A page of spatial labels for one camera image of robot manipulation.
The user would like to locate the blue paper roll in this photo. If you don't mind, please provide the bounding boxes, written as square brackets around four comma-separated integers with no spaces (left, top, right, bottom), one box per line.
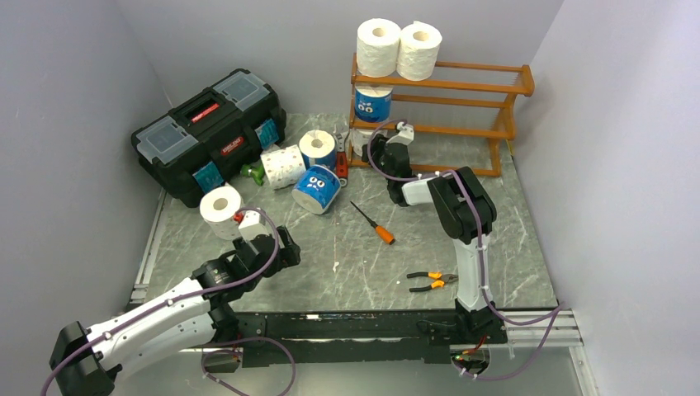
[353,83,393,123]

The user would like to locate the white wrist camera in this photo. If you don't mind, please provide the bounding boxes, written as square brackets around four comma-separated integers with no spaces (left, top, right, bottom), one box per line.
[387,121,414,146]
[233,210,270,241]

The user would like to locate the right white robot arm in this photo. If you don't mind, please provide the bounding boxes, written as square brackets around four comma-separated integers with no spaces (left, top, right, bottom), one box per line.
[362,135,504,342]

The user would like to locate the black orange screwdriver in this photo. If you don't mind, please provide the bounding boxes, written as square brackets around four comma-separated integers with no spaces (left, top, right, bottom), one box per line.
[350,201,396,245]

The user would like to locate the black plastic toolbox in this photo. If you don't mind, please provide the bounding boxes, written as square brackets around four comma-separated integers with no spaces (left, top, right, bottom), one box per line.
[130,68,286,208]

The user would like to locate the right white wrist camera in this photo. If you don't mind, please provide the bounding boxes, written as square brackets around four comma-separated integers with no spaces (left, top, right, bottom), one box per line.
[387,121,414,146]

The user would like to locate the blue wrapped roll upright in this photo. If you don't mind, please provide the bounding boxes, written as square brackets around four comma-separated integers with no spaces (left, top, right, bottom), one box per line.
[298,130,337,172]

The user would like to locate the white paper towel roll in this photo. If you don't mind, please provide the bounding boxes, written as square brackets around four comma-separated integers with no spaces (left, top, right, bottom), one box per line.
[396,21,442,81]
[356,18,401,78]
[199,185,243,241]

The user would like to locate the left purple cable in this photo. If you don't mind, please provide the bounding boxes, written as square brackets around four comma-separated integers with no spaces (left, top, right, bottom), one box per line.
[39,206,298,396]

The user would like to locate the white dotted wrapped roll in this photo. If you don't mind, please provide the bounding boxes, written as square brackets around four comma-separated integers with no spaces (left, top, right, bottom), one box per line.
[261,144,306,190]

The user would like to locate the red adjustable wrench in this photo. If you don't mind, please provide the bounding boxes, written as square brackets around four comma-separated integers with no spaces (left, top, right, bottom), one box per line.
[333,128,348,187]

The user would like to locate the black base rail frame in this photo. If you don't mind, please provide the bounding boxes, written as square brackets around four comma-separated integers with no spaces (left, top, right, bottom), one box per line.
[206,309,508,368]

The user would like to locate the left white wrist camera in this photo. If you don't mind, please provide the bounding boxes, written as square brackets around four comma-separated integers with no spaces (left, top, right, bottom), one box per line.
[233,210,270,241]

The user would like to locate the blue monster-face wrapped roll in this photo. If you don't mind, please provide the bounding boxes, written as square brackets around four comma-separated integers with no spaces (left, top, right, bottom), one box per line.
[291,165,341,215]

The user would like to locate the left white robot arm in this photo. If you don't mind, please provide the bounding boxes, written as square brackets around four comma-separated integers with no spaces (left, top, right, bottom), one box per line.
[41,226,300,395]

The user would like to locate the white roll with red print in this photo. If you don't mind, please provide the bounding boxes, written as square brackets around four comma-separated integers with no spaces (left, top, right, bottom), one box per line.
[350,129,373,158]

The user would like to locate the orange black pliers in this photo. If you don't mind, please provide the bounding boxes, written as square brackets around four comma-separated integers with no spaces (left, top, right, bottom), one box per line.
[406,271,458,293]

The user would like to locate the green small object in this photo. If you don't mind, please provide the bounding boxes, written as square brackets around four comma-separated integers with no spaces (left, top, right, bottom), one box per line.
[240,164,266,186]

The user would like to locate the orange wooden shelf rack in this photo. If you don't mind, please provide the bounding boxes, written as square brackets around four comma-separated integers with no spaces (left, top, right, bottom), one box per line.
[350,60,535,177]

